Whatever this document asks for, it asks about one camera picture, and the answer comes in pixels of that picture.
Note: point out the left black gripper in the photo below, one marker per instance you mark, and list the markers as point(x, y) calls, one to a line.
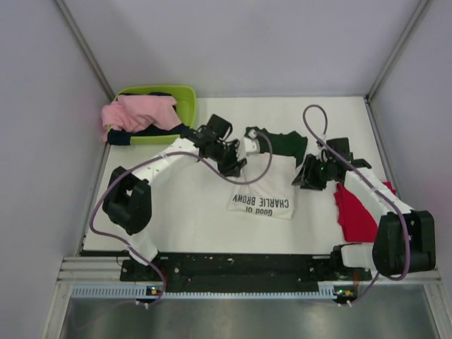
point(233, 169)

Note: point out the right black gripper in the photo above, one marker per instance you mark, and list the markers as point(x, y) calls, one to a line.
point(306, 179)

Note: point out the white and green t-shirt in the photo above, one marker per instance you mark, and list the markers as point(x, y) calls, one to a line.
point(269, 175)

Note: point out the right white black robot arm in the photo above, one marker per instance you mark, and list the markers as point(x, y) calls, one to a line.
point(382, 232)

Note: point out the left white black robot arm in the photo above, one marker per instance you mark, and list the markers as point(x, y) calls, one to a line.
point(129, 203)

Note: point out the lime green plastic basin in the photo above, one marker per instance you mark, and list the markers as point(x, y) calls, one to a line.
point(186, 108)

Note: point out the folded red t-shirt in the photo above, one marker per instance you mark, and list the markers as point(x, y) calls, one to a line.
point(360, 211)

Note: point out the pink t-shirt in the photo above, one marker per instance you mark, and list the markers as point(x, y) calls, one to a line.
point(135, 113)

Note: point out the navy blue t-shirt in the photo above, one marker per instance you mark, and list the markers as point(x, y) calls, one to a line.
point(124, 138)

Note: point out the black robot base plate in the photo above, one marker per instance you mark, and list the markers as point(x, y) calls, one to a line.
point(247, 271)

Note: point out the grey slotted cable duct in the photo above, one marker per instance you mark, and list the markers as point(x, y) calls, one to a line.
point(147, 292)

